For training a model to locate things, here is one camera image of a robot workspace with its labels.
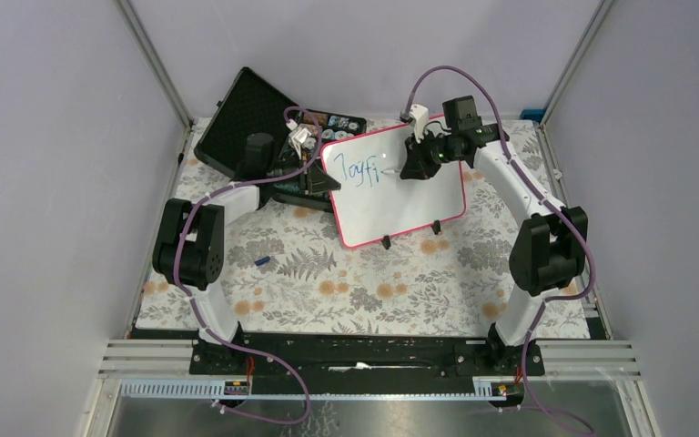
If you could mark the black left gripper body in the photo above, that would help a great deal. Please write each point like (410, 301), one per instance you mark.
(286, 167)

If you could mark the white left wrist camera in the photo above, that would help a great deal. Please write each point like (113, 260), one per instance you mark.
(302, 138)

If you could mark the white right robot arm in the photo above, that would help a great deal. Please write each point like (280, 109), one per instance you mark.
(548, 252)

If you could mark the floral tablecloth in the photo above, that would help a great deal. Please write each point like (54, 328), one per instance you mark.
(453, 284)

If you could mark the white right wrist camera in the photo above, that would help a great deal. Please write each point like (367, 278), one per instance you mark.
(417, 116)

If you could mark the black poker chip case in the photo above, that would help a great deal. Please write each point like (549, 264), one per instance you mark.
(247, 135)

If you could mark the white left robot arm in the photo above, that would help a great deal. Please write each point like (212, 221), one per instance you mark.
(190, 246)

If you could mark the blue marker cap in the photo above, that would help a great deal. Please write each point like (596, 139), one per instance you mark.
(262, 261)

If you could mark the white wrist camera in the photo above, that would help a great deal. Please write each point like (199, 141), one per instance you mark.
(417, 116)
(302, 138)

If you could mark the pink framed whiteboard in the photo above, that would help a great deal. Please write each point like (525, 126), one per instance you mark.
(371, 205)

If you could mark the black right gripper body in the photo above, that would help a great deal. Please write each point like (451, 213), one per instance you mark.
(430, 154)

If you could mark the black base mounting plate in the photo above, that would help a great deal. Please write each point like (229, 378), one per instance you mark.
(290, 363)

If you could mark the blue clamp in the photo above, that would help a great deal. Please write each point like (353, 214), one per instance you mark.
(534, 115)

